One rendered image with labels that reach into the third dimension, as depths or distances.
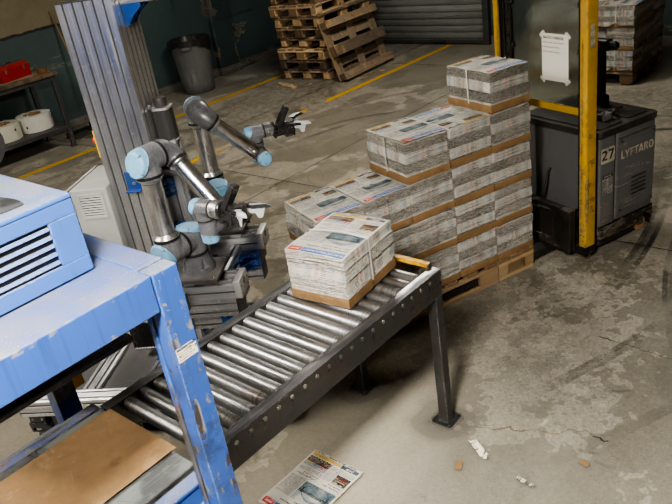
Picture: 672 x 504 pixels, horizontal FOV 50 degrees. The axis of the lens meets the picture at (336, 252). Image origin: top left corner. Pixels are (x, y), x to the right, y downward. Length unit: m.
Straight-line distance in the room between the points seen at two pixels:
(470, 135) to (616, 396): 1.55
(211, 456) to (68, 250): 0.67
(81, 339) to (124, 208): 1.93
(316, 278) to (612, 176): 2.42
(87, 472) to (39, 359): 0.87
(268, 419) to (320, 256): 0.70
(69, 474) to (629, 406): 2.41
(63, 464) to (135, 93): 1.59
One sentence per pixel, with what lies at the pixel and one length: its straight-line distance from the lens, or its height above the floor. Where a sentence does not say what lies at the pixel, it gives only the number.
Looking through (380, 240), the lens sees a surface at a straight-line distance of 2.95.
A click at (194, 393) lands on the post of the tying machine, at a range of 1.89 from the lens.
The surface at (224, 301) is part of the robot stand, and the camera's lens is 3.36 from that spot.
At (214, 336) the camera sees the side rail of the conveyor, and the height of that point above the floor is 0.80.
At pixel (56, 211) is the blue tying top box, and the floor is 1.72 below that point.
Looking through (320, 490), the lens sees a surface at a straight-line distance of 3.23.
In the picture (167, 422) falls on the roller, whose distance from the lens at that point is 2.50.
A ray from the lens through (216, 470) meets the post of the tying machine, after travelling 2.05.
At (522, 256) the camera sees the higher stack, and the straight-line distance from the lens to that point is 4.59.
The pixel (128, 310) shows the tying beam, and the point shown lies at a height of 1.50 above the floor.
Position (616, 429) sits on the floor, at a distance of 3.47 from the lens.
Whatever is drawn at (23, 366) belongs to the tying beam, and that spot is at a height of 1.51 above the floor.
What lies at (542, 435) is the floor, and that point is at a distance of 3.41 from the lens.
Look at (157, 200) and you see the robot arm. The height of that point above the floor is 1.24.
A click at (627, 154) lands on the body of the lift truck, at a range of 4.80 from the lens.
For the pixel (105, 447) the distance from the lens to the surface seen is 2.50.
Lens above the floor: 2.27
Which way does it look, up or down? 26 degrees down
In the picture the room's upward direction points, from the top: 9 degrees counter-clockwise
